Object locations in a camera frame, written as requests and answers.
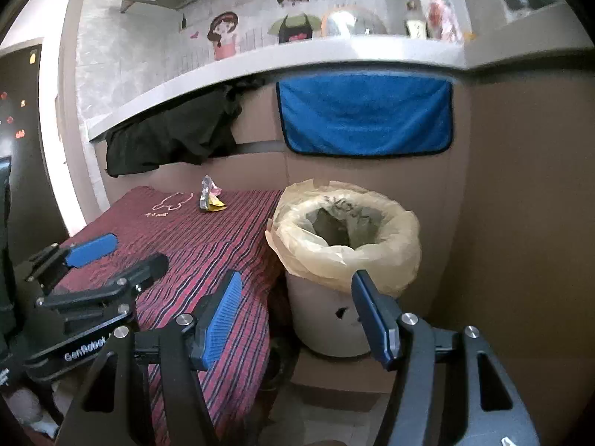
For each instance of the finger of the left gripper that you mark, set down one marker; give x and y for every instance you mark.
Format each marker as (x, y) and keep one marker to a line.
(132, 281)
(52, 263)

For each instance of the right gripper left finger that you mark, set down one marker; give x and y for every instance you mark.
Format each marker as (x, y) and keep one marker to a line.
(113, 408)

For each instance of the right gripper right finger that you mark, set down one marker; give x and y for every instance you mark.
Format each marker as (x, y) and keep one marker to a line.
(449, 389)

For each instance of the beige trash bag liner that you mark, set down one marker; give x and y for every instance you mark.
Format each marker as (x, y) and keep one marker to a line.
(326, 231)

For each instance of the white trash bin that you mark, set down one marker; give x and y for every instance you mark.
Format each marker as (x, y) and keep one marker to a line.
(325, 320)

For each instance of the black refrigerator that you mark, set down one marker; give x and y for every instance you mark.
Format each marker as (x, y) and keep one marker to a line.
(35, 221)

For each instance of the red striped cloth mat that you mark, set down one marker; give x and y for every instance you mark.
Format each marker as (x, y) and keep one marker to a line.
(201, 247)

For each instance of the crumpled foil wrapper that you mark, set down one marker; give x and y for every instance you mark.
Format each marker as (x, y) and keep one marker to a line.
(210, 199)

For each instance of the black cloth hanging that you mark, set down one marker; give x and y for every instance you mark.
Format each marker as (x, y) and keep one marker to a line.
(189, 129)

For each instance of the blue towel hanging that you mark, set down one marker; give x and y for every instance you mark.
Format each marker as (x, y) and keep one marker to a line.
(365, 115)

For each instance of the bottle with orange cap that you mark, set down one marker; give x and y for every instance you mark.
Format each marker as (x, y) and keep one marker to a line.
(442, 22)

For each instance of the white countertop ledge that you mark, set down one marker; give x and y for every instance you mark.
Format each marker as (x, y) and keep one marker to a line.
(348, 53)

